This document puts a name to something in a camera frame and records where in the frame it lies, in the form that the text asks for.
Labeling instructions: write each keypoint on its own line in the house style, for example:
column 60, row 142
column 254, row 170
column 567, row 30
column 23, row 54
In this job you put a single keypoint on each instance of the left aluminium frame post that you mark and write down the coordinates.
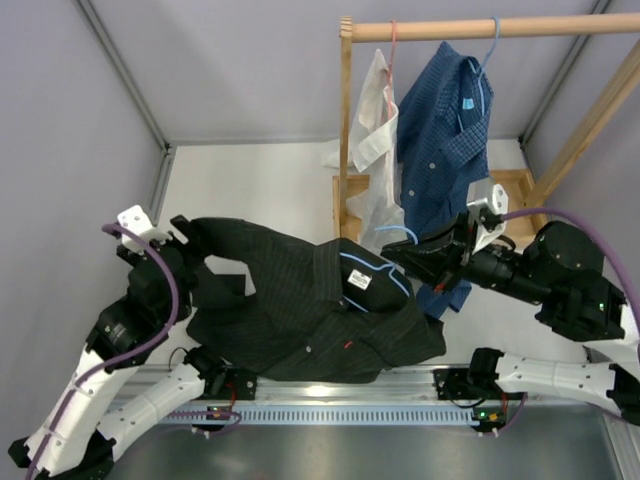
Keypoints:
column 97, row 26

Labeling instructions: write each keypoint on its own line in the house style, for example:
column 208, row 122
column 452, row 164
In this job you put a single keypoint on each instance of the aluminium frame post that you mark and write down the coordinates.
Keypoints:
column 97, row 26
column 569, row 61

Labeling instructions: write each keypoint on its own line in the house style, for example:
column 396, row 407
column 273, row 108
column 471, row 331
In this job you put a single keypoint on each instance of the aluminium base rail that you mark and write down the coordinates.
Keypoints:
column 350, row 387

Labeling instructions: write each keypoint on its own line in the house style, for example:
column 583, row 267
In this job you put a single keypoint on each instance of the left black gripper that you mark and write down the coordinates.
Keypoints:
column 190, row 248

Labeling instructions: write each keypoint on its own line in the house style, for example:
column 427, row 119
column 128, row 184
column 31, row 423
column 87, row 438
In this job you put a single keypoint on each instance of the black pinstripe shirt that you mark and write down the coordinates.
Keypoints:
column 314, row 316

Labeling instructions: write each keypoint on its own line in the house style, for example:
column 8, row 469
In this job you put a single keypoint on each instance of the pink wire hanger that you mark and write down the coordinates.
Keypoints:
column 390, row 78

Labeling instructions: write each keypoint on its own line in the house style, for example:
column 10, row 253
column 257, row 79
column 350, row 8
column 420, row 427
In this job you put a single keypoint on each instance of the blue hanger holding shirt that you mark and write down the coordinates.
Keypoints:
column 476, row 93

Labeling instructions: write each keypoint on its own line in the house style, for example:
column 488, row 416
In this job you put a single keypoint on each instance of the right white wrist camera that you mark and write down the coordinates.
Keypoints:
column 487, row 202

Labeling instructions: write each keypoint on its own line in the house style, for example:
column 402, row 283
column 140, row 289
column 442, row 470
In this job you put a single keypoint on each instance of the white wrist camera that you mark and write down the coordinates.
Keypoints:
column 487, row 202
column 135, row 220

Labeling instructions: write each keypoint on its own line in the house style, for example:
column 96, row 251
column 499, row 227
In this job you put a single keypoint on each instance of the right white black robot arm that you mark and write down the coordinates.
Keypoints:
column 561, row 271

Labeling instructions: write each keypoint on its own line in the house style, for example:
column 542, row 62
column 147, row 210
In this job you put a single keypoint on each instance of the blue wire hanger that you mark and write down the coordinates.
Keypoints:
column 390, row 268

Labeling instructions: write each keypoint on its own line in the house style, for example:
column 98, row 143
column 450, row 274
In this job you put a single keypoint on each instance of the white shirt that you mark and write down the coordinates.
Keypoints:
column 372, row 143

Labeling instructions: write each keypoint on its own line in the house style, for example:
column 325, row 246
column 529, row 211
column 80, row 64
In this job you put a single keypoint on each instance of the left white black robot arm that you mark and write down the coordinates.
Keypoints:
column 81, row 438

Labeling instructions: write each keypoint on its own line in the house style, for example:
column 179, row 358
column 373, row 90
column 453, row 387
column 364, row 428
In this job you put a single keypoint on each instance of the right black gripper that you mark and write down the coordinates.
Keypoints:
column 428, row 255

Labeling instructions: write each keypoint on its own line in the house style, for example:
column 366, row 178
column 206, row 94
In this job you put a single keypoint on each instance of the right aluminium frame post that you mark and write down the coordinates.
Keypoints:
column 569, row 61

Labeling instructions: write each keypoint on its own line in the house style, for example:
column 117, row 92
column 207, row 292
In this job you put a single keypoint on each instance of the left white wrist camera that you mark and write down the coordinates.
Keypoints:
column 135, row 220

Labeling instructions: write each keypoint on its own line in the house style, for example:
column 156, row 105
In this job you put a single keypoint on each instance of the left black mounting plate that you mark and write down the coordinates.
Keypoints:
column 238, row 385

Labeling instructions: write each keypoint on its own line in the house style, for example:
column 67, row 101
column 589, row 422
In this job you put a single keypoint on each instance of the grey slotted cable duct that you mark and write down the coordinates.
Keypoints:
column 354, row 415

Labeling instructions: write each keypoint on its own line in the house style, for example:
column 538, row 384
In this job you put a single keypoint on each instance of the blue checked shirt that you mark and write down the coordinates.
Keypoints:
column 438, row 161

